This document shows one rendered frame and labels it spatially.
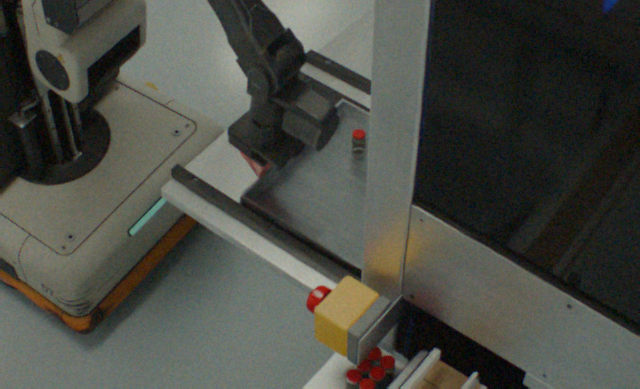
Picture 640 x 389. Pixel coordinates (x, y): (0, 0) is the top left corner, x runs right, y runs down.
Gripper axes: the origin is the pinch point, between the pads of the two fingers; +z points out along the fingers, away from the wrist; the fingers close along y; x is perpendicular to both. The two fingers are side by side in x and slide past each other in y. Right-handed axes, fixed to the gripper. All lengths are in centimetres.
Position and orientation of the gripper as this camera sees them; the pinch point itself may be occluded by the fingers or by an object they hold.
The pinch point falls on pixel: (262, 172)
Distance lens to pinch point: 160.5
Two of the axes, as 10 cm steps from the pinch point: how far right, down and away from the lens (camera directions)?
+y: 7.8, 5.5, -3.0
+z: -1.2, 6.0, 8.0
